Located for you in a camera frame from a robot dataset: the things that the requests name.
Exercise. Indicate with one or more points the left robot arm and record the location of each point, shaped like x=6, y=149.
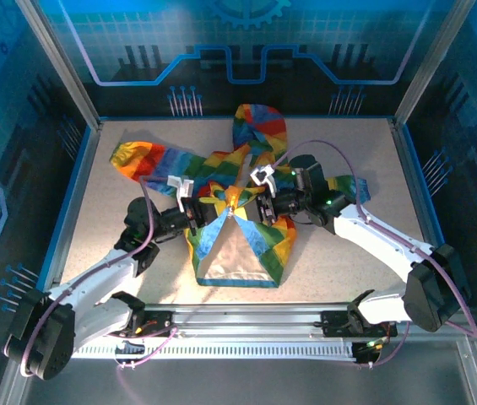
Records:
x=94, y=282

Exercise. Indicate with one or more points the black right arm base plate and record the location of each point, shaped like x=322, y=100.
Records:
x=335, y=322

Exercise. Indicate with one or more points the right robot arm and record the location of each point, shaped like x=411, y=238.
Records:
x=390, y=249

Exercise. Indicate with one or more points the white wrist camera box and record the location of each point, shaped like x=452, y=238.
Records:
x=181, y=185
x=263, y=175

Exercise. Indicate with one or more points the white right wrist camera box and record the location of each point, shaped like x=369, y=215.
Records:
x=263, y=175

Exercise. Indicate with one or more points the black electronics box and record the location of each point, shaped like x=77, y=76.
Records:
x=366, y=352

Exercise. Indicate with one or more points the rainbow striped jacket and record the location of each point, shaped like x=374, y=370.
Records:
x=238, y=249

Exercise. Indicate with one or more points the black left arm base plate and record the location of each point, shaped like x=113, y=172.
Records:
x=158, y=325

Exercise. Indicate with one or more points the aluminium frame post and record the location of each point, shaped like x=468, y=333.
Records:
x=58, y=63
x=430, y=63

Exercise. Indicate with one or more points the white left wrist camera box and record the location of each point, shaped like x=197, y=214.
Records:
x=181, y=185

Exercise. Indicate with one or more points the aluminium mounting rail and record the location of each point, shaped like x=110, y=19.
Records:
x=246, y=316

